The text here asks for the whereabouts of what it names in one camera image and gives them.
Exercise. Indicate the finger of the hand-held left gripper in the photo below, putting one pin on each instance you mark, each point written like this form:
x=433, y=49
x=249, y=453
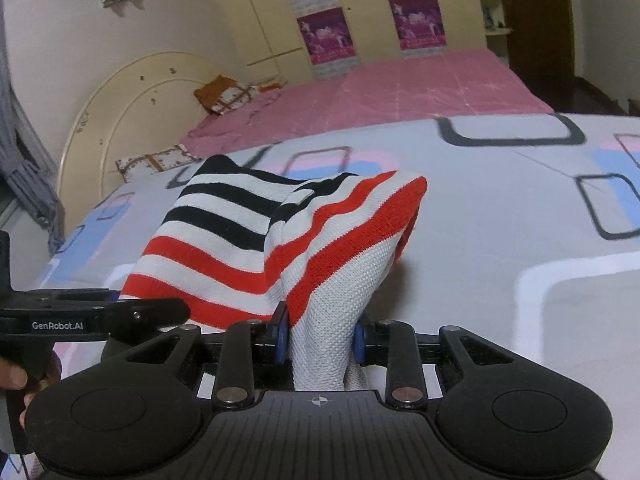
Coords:
x=100, y=316

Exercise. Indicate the pink bed sheet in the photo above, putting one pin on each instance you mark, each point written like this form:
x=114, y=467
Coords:
x=400, y=95

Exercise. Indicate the brown wooden door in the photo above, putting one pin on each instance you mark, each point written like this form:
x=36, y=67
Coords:
x=542, y=20

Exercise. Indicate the orange patterned pillow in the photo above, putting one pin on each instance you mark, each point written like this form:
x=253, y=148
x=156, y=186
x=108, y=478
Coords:
x=222, y=95

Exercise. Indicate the person's left hand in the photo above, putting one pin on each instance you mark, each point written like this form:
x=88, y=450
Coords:
x=12, y=376

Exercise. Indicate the cream corner shelf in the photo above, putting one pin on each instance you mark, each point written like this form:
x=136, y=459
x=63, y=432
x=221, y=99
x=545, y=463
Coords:
x=492, y=15

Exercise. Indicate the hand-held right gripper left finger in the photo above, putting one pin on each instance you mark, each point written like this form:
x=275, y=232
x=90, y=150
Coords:
x=280, y=340

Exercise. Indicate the grey curtain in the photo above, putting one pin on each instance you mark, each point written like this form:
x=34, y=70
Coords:
x=25, y=175

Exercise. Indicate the cream wardrobe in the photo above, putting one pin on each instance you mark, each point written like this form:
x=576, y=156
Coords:
x=370, y=20

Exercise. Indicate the cream patterned pillow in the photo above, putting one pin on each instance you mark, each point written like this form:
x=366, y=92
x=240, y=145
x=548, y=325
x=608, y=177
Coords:
x=155, y=162

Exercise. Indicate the printed quilt with squares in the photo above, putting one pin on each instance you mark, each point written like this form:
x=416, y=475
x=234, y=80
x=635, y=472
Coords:
x=500, y=240

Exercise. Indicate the striped knit sweater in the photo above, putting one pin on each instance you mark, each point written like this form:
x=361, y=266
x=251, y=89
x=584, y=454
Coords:
x=225, y=240

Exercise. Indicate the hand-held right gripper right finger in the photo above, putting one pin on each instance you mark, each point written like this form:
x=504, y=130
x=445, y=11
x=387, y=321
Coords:
x=358, y=347

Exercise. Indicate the cream bed headboard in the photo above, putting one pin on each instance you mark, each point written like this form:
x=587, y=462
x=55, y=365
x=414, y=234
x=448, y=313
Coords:
x=125, y=125

